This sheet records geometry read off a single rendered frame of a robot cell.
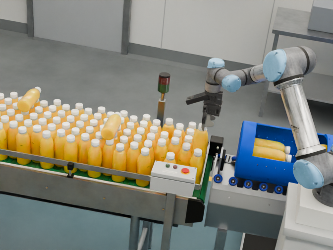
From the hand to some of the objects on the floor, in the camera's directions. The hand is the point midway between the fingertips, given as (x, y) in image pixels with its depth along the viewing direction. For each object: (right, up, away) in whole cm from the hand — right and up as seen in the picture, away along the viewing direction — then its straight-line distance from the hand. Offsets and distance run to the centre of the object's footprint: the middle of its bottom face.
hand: (202, 126), depth 265 cm
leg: (+7, -108, +54) cm, 121 cm away
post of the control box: (-24, -114, +38) cm, 123 cm away
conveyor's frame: (-83, -89, +70) cm, 141 cm away
